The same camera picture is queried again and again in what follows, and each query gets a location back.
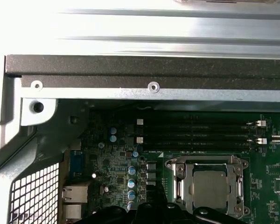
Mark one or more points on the metal socket cover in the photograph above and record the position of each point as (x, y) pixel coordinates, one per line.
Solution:
(232, 182)

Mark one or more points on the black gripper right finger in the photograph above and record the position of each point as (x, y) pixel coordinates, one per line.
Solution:
(162, 210)

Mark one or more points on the black RAM slot white latches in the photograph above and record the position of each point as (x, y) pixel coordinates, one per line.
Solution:
(200, 122)
(200, 140)

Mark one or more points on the silver CPU plate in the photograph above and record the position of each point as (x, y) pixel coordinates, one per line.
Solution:
(208, 186)

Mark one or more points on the green motherboard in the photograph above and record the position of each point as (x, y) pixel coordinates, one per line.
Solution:
(259, 168)

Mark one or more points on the black open PC case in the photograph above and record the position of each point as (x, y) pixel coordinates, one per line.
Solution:
(130, 67)

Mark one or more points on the CPU socket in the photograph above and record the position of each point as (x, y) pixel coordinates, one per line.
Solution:
(177, 173)

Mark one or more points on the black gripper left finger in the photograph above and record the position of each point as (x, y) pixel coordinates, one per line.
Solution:
(150, 210)

